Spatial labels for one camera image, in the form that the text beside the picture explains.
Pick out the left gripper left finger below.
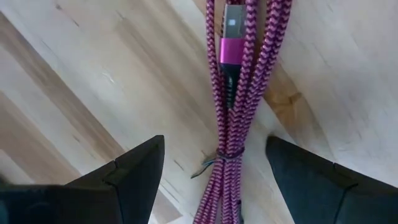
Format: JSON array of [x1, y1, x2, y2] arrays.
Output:
[[0, 134, 166, 224]]

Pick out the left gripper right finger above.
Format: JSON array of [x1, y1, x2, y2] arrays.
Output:
[[266, 135, 398, 224]]

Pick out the magenta braided USB cable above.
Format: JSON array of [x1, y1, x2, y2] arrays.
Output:
[[190, 0, 294, 224]]

